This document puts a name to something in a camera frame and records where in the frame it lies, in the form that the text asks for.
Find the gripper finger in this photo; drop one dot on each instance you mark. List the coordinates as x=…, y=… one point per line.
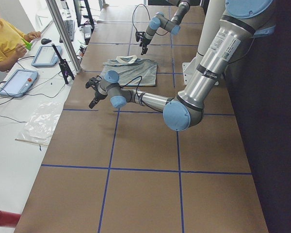
x=93, y=103
x=144, y=49

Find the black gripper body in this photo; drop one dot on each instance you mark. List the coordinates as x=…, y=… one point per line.
x=97, y=94
x=144, y=41

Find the striped polo shirt white collar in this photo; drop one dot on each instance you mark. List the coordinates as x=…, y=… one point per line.
x=132, y=70

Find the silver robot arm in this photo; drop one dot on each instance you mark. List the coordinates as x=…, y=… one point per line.
x=228, y=23
x=159, y=21

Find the far blue teach pendant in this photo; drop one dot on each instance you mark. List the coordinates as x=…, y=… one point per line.
x=45, y=57

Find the blue teach pendant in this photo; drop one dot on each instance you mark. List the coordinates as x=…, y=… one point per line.
x=45, y=57
x=19, y=83

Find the black keyboard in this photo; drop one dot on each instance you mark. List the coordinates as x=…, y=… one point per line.
x=70, y=28

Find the clear plastic bag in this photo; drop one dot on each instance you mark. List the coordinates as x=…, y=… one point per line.
x=42, y=123

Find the black computer mouse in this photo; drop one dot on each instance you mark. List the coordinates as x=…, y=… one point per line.
x=45, y=41

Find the near blue teach pendant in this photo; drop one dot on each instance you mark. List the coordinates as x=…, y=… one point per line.
x=19, y=83

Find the green paper object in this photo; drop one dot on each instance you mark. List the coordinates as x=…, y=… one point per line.
x=28, y=45

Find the person in yellow shirt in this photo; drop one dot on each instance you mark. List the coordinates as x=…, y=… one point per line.
x=12, y=46

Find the red object at edge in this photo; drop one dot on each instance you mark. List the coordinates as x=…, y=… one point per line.
x=8, y=219

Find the black camera tripod stand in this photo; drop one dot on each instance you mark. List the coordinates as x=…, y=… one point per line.
x=65, y=68

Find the white pedestal column base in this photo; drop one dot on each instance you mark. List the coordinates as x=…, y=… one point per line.
x=201, y=48

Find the aluminium frame post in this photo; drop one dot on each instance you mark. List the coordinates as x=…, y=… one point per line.
x=57, y=18

